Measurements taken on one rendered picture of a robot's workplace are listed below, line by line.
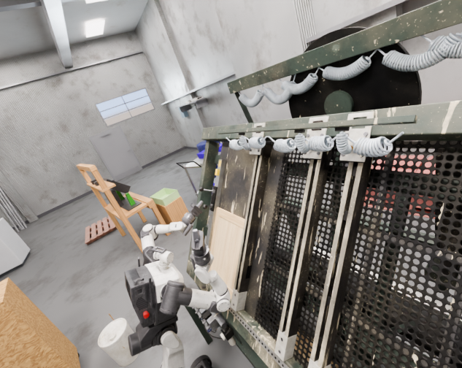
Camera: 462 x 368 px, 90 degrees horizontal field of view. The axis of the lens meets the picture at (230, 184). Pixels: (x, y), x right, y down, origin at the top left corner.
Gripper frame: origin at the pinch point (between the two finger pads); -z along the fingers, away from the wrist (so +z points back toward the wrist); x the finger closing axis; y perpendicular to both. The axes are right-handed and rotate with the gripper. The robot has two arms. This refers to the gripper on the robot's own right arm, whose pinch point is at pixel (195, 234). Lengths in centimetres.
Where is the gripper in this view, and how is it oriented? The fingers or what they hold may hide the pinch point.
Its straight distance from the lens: 114.4
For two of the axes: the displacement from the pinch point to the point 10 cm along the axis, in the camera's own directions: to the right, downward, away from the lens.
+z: 1.1, 8.3, 5.5
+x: -0.9, -5.4, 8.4
